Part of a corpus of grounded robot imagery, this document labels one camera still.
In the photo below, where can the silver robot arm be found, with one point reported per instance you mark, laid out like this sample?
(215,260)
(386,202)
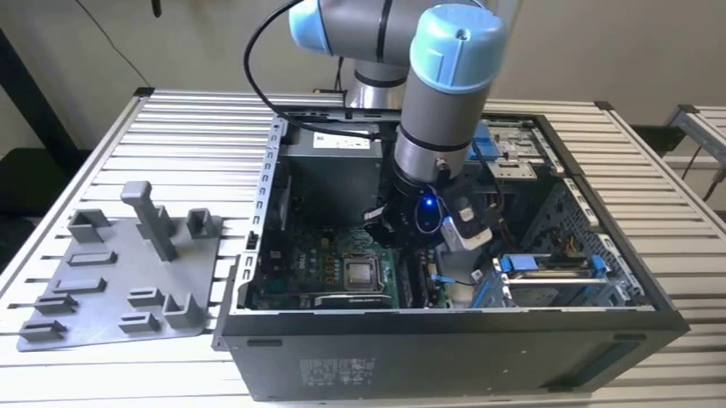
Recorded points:
(442,106)

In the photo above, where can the installed RAM stick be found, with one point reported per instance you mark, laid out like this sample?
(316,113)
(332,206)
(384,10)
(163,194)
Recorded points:
(422,276)

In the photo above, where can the silver CPU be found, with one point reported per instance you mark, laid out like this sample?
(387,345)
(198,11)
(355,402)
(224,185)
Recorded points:
(362,274)

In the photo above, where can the grey power supply unit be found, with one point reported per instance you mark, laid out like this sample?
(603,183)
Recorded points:
(328,183)

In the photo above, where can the green motherboard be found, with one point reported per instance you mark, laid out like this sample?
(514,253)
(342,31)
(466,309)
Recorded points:
(308,259)

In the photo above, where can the black graphics card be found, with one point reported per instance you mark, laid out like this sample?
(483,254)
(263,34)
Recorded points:
(351,302)

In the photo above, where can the blue plastic drive carrier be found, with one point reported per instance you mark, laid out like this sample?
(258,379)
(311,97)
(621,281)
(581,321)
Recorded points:
(482,144)

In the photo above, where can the metal disk bay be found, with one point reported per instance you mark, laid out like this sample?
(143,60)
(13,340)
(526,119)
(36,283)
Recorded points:
(510,166)

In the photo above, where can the black open PC case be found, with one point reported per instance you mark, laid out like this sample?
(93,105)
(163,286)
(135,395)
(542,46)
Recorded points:
(396,365)

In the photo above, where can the grey plastic parts rack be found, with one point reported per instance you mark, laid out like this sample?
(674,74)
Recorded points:
(114,272)

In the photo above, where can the metal slat side table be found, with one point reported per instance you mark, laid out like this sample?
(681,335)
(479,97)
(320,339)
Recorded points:
(701,127)

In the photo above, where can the black chair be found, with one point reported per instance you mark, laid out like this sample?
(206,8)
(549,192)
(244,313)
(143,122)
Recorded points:
(33,178)

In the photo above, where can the black metal pole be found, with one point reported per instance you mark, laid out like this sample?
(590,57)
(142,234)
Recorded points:
(36,98)

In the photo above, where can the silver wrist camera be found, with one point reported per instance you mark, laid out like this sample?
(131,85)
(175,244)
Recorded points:
(467,231)

